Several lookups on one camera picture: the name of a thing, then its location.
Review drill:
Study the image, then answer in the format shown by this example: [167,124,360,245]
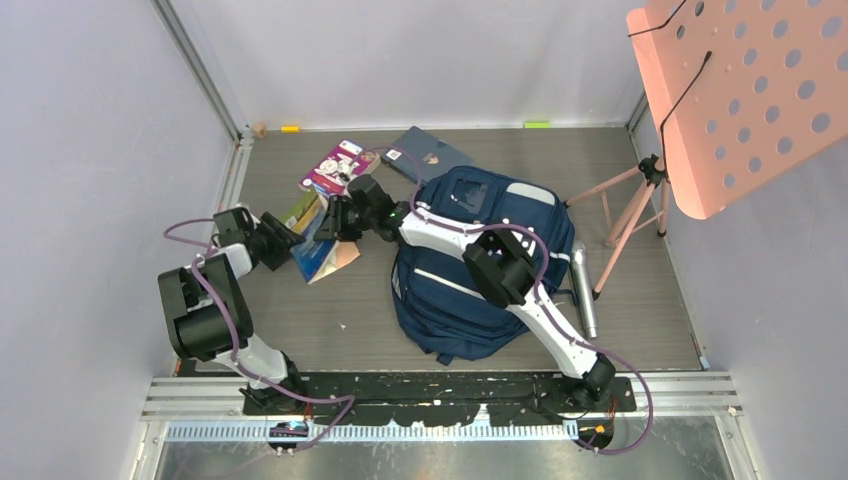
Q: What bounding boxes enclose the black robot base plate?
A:
[240,371,636,427]

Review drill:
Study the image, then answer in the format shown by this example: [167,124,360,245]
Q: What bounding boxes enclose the navy blue backpack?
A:
[390,165,578,367]

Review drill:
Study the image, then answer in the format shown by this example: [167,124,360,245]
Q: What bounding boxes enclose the small wooden cube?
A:
[251,122,268,139]

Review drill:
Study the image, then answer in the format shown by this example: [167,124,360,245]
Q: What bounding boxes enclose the black thin stand cable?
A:
[626,0,714,180]

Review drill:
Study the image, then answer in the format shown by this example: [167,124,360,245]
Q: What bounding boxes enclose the silver metal cylinder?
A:
[570,240,598,339]

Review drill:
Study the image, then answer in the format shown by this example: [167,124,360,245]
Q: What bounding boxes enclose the aluminium frame rail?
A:
[150,0,242,144]

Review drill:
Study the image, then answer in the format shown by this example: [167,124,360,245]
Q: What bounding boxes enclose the green tape piece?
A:
[523,121,551,129]

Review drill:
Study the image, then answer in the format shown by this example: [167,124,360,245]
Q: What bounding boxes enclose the dark blue notebook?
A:
[380,126,474,185]

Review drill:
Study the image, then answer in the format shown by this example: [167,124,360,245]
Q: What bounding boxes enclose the purple cartoon book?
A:
[298,139,381,197]

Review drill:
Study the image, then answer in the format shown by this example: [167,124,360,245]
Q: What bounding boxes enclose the blue green landscape book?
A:
[282,190,360,285]

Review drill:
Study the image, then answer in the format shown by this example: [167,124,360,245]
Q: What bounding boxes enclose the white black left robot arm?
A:
[157,206,307,414]

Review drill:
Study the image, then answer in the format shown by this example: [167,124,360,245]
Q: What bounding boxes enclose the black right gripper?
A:
[312,197,375,246]

